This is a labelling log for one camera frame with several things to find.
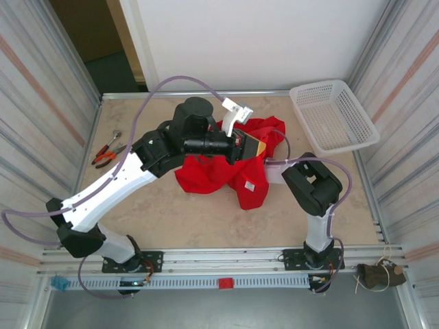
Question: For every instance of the red t-shirt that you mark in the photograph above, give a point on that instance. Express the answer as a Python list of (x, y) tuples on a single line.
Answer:
[(205, 178)]

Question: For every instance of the white plastic basket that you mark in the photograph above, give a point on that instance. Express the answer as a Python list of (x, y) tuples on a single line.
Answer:
[(336, 120)]

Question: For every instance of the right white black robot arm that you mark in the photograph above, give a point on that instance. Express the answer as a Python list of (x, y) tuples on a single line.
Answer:
[(315, 185)]

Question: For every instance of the small red block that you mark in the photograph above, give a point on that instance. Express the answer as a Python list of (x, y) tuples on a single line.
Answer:
[(226, 283)]

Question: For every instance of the small circuit board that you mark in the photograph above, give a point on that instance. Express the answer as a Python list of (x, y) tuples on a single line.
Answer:
[(320, 279), (133, 283)]

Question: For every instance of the grey metal sheet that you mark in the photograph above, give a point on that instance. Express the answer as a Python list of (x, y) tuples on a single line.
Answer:
[(219, 312)]

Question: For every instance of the small blue block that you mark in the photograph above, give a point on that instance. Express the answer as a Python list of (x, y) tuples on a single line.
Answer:
[(59, 283)]

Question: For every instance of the white door frame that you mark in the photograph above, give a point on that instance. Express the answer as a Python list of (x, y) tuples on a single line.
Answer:
[(136, 34)]

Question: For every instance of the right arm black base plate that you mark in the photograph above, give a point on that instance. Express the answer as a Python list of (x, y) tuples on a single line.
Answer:
[(291, 258)]

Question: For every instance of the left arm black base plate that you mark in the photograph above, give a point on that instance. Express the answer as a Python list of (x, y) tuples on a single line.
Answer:
[(154, 260)]

